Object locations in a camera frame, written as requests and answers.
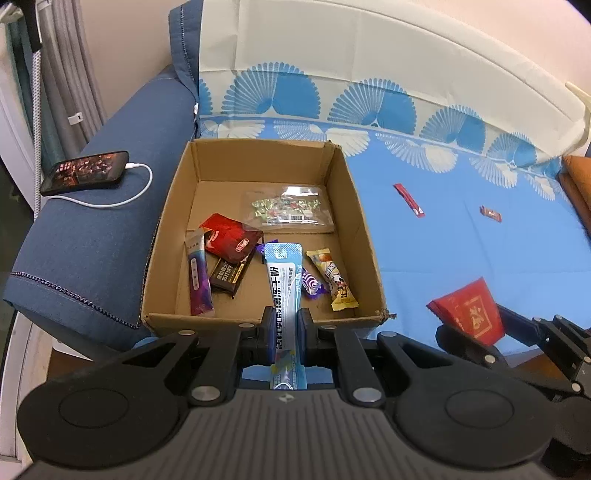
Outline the black smartphone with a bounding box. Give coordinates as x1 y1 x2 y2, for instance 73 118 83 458
40 151 130 197

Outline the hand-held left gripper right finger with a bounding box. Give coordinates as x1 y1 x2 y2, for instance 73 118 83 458
297 307 462 407

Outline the light blue stick packet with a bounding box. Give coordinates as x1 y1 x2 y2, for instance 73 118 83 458
263 242 308 393

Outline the white charging cable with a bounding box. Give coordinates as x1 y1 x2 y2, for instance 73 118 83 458
48 161 154 208

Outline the clear bag of candies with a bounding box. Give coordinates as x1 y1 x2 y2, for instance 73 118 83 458
243 185 335 235

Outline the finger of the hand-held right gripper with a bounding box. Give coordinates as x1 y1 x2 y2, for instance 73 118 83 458
436 324 511 370
496 305 541 342

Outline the purple candy bar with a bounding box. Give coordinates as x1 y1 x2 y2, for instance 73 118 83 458
256 237 329 299

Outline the white framed glass door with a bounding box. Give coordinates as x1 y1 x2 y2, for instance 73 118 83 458
0 0 42 232

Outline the dark brown snack bar packet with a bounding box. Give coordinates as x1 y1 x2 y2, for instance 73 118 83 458
209 254 254 296

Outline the bright red gold-print packet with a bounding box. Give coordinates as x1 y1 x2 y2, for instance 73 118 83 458
426 277 506 347

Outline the blue fan-print sofa cover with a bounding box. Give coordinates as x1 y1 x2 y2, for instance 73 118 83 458
196 0 591 356

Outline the red stick packet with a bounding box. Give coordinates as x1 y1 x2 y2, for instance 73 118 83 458
392 183 426 219

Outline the yellow cartoon snack packet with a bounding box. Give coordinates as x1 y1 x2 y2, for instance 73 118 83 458
305 249 359 311

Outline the magenta stick packet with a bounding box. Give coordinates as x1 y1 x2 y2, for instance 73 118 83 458
185 231 215 318

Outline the dark red snack packet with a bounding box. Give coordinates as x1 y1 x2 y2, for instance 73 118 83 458
199 213 264 264

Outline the blue sofa armrest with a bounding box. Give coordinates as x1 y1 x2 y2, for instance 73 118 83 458
4 0 204 352

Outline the cardboard box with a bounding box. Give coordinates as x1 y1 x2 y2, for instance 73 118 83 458
140 140 397 340

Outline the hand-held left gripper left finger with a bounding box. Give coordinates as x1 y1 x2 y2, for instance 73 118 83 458
108 305 278 408

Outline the orange cushion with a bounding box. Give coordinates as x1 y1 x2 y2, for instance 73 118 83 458
560 154 591 222

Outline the grey curtain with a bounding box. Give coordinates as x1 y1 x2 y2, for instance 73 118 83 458
39 0 109 153

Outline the garment steamer with hose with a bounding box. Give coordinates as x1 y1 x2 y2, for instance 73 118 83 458
21 0 47 222

